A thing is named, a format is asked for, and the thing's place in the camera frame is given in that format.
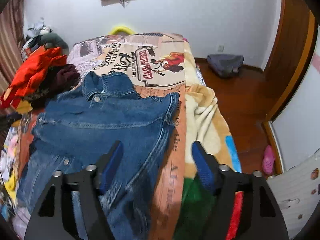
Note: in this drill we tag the white sliding heart door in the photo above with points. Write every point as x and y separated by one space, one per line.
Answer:
297 136

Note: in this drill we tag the striped brown curtain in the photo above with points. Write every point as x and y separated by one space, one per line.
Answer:
12 41

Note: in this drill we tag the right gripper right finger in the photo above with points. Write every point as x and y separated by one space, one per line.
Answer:
242 198

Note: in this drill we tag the grey bag on floor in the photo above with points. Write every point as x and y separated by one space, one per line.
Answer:
225 65

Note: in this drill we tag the printed newspaper bed sheet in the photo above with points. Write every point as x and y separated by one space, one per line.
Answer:
140 92

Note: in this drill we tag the brown wooden wardrobe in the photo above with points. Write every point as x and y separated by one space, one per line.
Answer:
288 62

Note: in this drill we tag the red folded garment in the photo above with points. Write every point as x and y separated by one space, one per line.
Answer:
30 75

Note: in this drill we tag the blue denim jacket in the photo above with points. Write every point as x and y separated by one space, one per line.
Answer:
100 139

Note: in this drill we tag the pink slipper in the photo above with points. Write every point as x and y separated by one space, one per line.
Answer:
268 160

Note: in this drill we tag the dark folded clothes pile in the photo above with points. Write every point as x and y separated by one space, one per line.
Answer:
58 80

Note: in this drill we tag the cream plush blanket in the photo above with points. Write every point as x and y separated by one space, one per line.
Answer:
204 121

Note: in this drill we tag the orange box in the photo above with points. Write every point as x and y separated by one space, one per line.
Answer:
27 52

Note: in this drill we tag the yellow round object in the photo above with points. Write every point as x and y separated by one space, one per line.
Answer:
121 29

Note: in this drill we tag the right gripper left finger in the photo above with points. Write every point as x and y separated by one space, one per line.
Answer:
53 216

